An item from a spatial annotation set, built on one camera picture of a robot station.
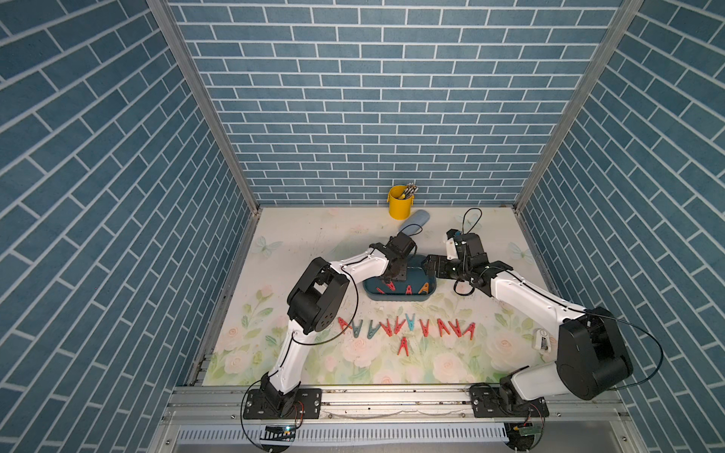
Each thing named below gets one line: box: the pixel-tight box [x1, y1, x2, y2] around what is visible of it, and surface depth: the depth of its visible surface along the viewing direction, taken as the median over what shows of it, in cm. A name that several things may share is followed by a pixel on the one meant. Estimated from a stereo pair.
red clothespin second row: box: [396, 335, 410, 357], surface depth 86 cm
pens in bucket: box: [400, 182, 420, 200], surface depth 107 cm
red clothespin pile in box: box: [375, 281, 413, 296], surface depth 97 cm
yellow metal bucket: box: [387, 184, 415, 221], surface depth 116 cm
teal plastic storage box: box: [362, 254, 438, 302], surface depth 96 cm
